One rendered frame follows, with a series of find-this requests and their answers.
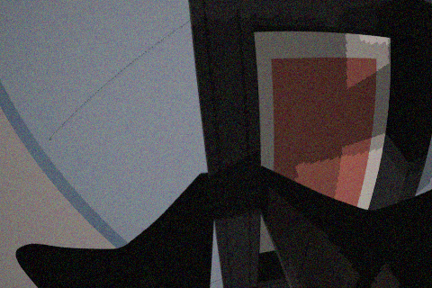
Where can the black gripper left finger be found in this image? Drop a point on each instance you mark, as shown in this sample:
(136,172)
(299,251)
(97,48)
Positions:
(174,252)

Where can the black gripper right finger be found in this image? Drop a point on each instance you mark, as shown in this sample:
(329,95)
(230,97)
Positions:
(325,243)

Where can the black picture frame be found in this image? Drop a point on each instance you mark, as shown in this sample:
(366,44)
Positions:
(334,94)

